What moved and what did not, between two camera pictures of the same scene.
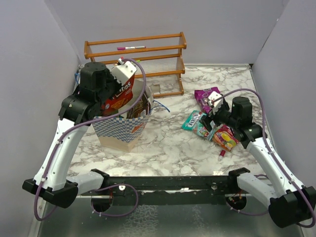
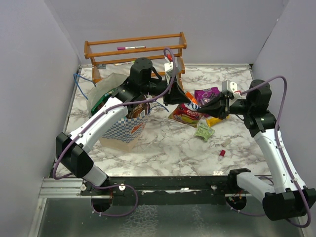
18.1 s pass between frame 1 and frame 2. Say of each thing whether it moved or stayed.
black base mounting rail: stayed
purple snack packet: stayed
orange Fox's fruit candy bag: moved
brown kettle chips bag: stayed
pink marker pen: stayed
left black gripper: moved
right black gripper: moved
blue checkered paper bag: stayed
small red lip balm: stayed
